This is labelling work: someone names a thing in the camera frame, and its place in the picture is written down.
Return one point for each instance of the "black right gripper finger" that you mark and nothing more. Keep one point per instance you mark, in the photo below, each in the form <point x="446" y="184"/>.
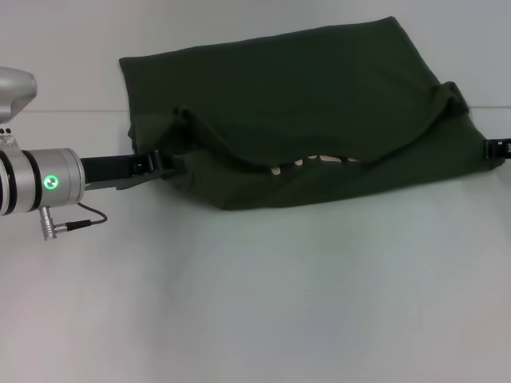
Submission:
<point x="499" y="148"/>

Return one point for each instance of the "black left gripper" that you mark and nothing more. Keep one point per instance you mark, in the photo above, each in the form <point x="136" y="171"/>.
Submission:
<point x="116" y="167"/>

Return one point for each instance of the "dark green t-shirt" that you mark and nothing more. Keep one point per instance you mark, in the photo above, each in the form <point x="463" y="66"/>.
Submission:
<point x="311" y="99"/>

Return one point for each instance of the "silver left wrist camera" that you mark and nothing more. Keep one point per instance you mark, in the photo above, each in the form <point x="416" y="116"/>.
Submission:
<point x="14" y="93"/>

